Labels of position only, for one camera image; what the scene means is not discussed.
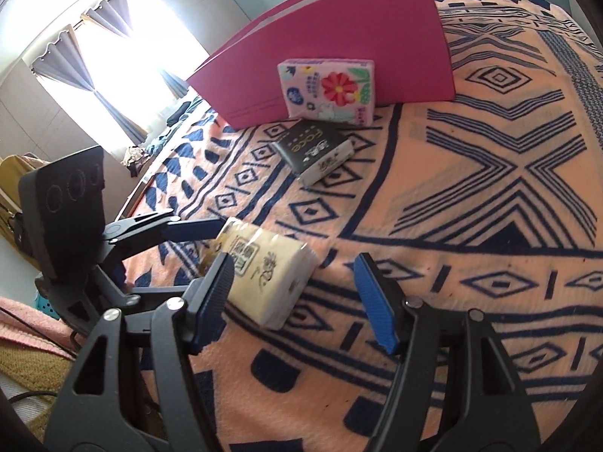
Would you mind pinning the purple curtain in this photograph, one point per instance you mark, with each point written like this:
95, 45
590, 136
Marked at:
62, 61
115, 16

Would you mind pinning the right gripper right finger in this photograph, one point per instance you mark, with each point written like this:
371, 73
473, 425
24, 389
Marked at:
486, 407

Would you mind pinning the orange navy patterned blanket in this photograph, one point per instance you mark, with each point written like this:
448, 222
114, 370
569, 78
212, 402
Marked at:
492, 200

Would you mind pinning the yellow tissue pack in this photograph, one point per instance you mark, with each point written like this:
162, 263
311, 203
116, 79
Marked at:
270, 270

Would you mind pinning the black camera box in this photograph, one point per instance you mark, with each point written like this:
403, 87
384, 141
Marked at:
63, 211

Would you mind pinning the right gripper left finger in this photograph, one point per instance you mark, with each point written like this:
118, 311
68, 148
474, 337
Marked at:
100, 406

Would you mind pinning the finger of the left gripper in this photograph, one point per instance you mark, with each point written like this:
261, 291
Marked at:
133, 235
113, 292

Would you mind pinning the pink cardboard box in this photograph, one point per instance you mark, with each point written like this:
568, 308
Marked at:
404, 39

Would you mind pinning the floral pink tissue pack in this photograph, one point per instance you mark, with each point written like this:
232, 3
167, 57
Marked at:
333, 90

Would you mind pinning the right purple curtain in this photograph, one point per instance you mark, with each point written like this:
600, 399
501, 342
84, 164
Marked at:
115, 16

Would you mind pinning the black face tissue pack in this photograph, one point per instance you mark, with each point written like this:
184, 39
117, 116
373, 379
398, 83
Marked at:
313, 149

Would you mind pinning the left purple curtain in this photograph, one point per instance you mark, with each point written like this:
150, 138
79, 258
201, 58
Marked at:
62, 61

